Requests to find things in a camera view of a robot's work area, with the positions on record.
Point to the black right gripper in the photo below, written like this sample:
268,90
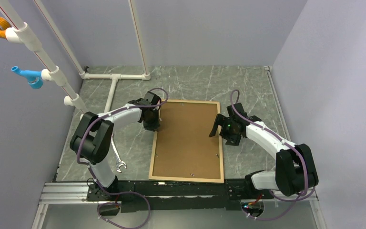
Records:
220,120

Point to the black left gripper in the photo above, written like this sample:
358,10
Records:
154,126

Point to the brown fibreboard backing board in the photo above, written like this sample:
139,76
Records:
186,139

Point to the light wooden picture frame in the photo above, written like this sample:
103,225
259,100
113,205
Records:
153,151

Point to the white PVC pipe stand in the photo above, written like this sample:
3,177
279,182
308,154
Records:
20,32

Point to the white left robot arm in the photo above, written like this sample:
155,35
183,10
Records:
92,138

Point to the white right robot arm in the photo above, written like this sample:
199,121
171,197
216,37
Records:
295,170

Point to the silver open-end wrench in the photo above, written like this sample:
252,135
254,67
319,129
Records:
119,163

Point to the blue pipe fitting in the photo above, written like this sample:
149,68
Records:
33,78

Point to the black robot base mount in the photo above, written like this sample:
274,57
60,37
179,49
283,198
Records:
172,195

